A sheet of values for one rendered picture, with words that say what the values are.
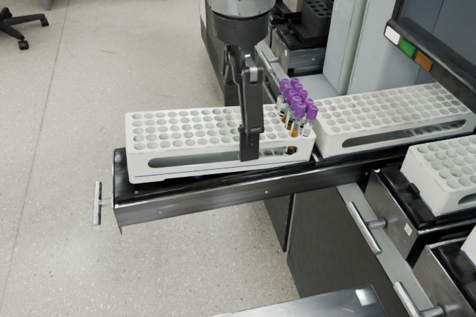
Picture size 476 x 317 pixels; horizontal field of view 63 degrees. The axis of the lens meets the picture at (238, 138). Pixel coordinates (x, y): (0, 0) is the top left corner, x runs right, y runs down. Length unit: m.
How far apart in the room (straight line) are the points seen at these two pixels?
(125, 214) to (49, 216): 1.16
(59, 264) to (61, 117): 0.93
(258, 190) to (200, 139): 0.14
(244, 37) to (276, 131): 0.19
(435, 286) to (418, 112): 0.29
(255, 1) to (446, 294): 0.45
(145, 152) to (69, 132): 1.60
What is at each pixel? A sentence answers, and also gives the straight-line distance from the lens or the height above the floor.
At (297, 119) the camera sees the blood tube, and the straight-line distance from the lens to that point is 0.61.
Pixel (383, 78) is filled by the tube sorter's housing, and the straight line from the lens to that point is 0.81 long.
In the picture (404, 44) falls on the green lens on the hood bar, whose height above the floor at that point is 0.98.
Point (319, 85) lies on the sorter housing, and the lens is 1.01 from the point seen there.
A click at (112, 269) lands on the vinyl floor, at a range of 1.54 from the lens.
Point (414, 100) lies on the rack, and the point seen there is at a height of 0.86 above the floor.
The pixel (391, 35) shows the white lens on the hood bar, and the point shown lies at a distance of 0.72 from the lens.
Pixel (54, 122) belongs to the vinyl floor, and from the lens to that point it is 2.27.
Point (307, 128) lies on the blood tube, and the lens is 0.62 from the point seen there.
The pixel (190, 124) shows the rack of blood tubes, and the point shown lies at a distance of 0.62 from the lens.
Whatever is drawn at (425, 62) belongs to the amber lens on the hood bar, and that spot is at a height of 0.98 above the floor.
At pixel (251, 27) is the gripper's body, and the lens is 0.51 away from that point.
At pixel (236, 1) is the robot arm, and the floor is 1.10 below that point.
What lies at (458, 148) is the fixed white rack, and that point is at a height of 0.86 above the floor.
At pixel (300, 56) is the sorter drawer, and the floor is 0.79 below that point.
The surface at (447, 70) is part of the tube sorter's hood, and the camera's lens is 0.62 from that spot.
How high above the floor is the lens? 1.27
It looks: 41 degrees down
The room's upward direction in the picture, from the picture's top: straight up
